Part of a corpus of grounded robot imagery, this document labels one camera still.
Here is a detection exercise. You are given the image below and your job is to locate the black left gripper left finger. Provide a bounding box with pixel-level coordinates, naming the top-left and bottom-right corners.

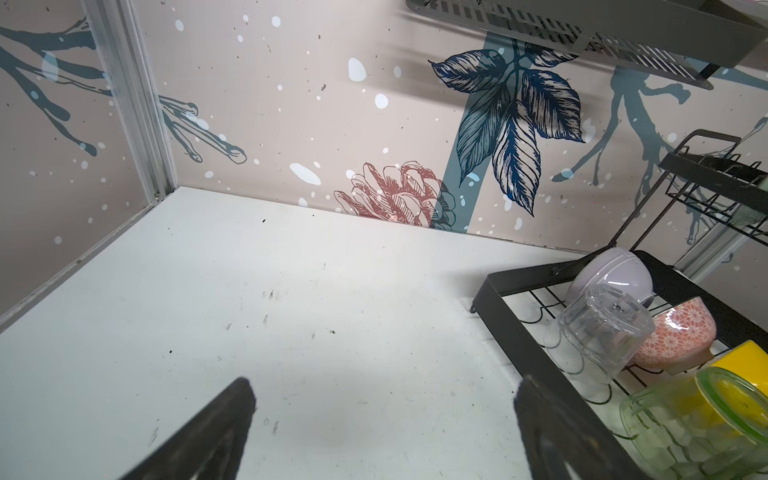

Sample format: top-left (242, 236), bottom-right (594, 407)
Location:
top-left (124, 377), bottom-right (257, 480)

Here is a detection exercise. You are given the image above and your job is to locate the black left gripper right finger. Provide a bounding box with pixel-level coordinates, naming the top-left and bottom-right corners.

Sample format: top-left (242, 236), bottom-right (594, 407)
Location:
top-left (514, 375), bottom-right (648, 479)

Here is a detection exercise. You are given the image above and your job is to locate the clear glass cup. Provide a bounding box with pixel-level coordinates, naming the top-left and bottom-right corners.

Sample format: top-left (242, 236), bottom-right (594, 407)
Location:
top-left (541, 284), bottom-right (655, 389)

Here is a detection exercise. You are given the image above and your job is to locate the green glass cup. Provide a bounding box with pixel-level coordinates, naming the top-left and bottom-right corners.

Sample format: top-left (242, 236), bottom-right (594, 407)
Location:
top-left (620, 366), bottom-right (767, 479)

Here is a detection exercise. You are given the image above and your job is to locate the black two-tier dish rack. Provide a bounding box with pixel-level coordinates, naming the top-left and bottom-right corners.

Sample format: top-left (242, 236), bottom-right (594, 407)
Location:
top-left (469, 128), bottom-right (768, 480)

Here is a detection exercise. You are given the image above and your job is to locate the pink patterned bowl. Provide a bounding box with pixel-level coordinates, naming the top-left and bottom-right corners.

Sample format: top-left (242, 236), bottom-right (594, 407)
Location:
top-left (630, 297), bottom-right (717, 375)

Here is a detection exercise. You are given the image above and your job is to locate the lilac ceramic bowl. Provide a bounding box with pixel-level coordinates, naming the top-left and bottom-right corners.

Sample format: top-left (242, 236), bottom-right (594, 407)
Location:
top-left (565, 247), bottom-right (654, 307)

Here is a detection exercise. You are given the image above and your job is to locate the yellow bowl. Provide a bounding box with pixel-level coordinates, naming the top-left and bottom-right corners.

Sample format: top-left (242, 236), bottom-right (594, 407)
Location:
top-left (703, 340), bottom-right (767, 425)

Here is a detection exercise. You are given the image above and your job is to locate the black hanging wall basket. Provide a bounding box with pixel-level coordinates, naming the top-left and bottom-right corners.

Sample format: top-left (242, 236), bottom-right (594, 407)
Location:
top-left (407, 0), bottom-right (767, 89)

